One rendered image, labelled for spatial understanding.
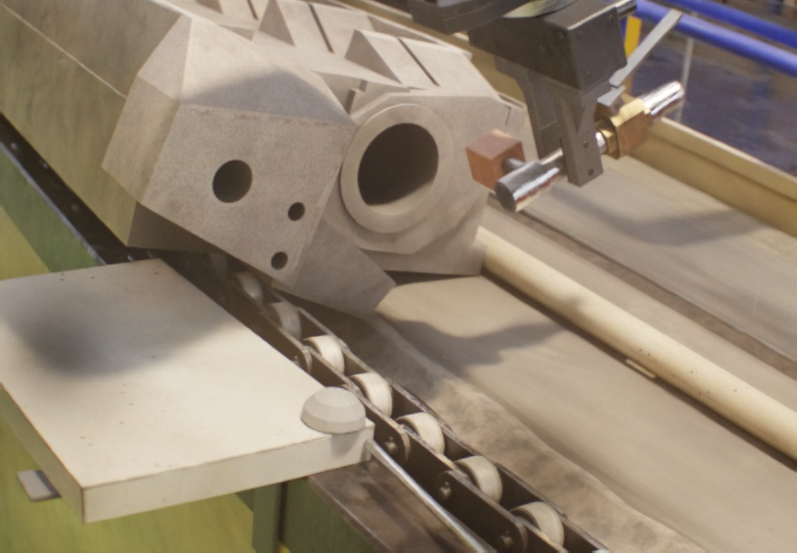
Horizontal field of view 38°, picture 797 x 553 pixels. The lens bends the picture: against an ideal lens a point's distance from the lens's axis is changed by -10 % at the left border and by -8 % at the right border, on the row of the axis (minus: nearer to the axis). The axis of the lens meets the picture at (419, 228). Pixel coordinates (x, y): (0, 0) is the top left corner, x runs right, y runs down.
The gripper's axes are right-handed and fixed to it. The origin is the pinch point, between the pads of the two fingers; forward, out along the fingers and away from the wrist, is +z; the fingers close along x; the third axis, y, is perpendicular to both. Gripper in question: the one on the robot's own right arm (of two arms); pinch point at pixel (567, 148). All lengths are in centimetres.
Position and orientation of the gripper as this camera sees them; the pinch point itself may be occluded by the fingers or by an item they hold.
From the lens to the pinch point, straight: 96.4
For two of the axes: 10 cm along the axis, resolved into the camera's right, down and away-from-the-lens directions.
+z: 2.3, 8.1, 5.4
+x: -5.6, -3.5, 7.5
